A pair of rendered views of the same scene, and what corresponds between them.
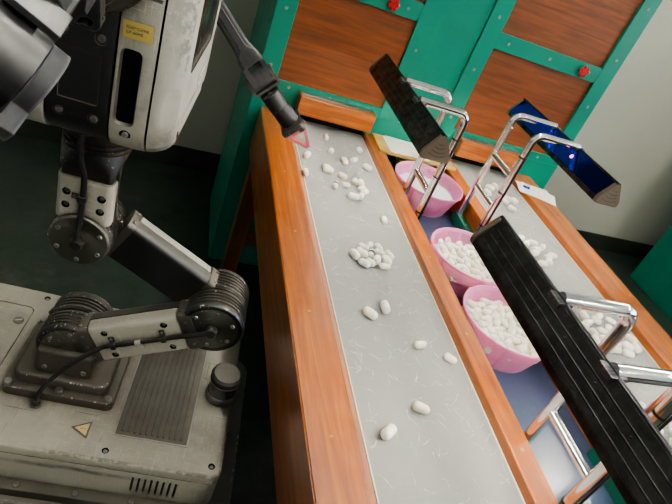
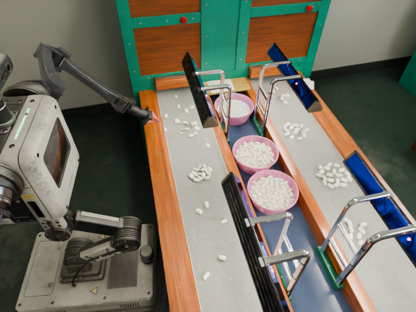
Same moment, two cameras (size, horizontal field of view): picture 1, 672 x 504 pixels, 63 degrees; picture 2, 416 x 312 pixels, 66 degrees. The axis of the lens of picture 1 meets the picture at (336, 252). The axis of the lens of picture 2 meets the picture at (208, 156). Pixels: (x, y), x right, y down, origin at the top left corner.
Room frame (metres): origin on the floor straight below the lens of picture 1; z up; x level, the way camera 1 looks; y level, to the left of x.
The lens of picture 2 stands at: (0.16, -0.31, 2.10)
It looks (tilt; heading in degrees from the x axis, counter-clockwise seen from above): 47 degrees down; 9
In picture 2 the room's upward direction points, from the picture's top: 1 degrees clockwise
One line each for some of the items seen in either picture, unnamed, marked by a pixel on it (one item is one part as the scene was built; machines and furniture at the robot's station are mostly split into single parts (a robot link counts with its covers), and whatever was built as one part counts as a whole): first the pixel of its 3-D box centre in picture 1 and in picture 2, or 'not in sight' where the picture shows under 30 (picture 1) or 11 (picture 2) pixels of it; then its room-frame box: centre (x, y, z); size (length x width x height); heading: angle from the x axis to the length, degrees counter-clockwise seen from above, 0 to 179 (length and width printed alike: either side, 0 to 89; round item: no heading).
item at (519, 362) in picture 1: (501, 331); (271, 194); (1.21, -0.49, 0.72); 0.27 x 0.27 x 0.10
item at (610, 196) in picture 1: (559, 144); (292, 73); (1.83, -0.53, 1.08); 0.62 x 0.08 x 0.07; 23
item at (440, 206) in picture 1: (424, 190); (233, 110); (1.88, -0.21, 0.72); 0.27 x 0.27 x 0.10
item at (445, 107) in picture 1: (407, 159); (211, 109); (1.64, -0.09, 0.90); 0.20 x 0.19 x 0.45; 23
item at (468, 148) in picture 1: (487, 153); (268, 69); (2.26, -0.42, 0.83); 0.30 x 0.06 x 0.07; 113
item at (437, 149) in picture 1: (407, 99); (197, 85); (1.61, -0.02, 1.08); 0.62 x 0.08 x 0.07; 23
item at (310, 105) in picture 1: (335, 111); (176, 81); (2.00, 0.21, 0.83); 0.30 x 0.06 x 0.07; 113
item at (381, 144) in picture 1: (413, 151); (225, 86); (2.08, -0.13, 0.77); 0.33 x 0.15 x 0.01; 113
